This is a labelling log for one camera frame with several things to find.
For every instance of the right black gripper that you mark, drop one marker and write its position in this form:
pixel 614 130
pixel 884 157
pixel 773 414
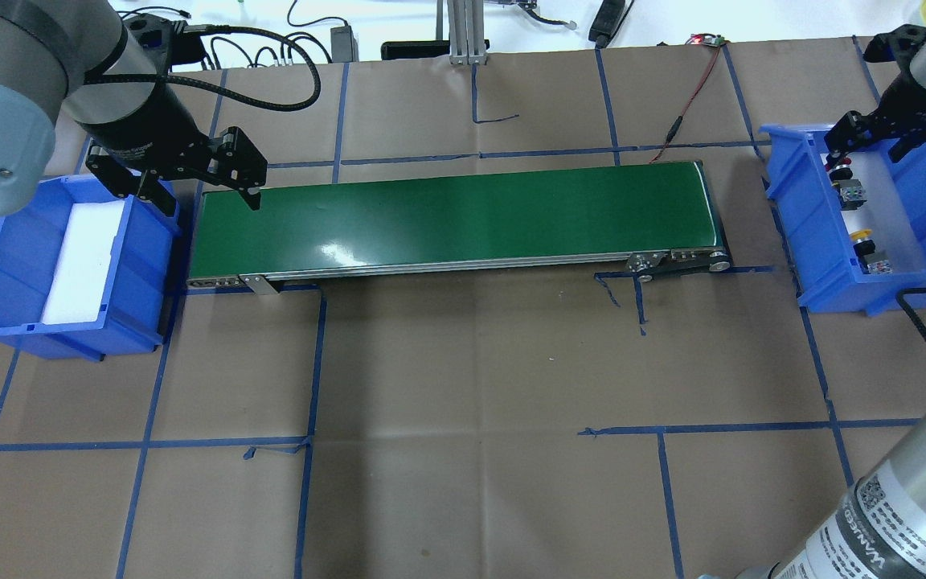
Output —
pixel 910 104

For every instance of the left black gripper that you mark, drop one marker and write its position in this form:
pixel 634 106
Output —
pixel 144 115

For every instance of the red push button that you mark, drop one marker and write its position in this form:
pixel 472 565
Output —
pixel 848 190

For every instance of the yellow push button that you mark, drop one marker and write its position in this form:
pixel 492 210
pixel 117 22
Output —
pixel 872 261

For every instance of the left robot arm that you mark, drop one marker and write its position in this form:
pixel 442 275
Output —
pixel 110 76

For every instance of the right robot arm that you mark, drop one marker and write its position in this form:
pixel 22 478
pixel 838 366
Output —
pixel 878 528

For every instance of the right white foam pad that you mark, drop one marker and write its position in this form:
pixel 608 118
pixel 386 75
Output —
pixel 884 213

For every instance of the white foam pad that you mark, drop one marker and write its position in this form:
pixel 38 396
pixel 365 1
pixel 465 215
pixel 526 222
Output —
pixel 83 264
pixel 884 213

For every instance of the right blue bin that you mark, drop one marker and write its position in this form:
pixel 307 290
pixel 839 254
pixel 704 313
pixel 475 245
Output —
pixel 849 260

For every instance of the blue bin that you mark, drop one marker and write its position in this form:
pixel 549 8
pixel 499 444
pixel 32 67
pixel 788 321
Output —
pixel 849 260
pixel 131 307

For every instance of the left white foam pad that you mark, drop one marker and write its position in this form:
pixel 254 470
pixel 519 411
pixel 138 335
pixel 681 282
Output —
pixel 83 264

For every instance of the black power adapter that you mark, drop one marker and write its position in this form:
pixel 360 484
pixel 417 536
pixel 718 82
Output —
pixel 343 45

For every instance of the green conveyor belt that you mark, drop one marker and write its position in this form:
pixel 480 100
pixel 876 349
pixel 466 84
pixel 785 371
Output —
pixel 658 217

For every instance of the left blue bin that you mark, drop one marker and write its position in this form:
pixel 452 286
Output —
pixel 131 307

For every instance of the aluminium frame post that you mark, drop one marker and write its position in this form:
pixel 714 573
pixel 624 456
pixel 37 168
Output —
pixel 466 32

